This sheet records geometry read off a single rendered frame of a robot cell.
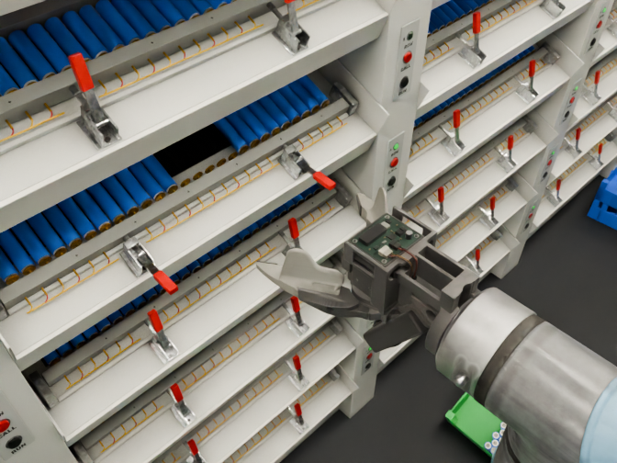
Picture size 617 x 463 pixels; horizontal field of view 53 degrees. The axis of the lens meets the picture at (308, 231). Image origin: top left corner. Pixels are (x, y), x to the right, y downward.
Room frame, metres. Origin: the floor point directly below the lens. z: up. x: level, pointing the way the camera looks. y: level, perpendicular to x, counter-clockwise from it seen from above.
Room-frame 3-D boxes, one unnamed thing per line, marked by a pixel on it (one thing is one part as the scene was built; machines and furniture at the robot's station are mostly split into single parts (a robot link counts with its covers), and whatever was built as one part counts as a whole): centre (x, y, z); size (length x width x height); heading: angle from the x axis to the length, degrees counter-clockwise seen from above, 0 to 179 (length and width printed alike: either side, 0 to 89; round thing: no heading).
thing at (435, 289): (0.37, -0.10, 1.09); 0.12 x 0.08 x 0.09; 44
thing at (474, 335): (0.31, -0.15, 1.09); 0.10 x 0.05 x 0.09; 134
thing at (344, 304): (0.38, -0.03, 1.06); 0.09 x 0.05 x 0.02; 80
